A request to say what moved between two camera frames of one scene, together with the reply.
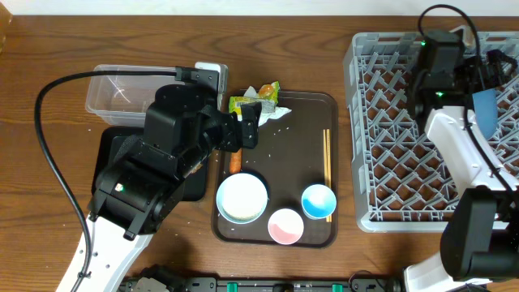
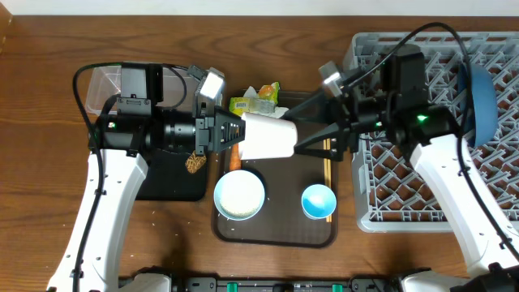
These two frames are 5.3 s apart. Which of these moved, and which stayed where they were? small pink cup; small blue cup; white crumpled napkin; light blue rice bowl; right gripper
Moved: small pink cup; right gripper
Stayed: light blue rice bowl; white crumpled napkin; small blue cup
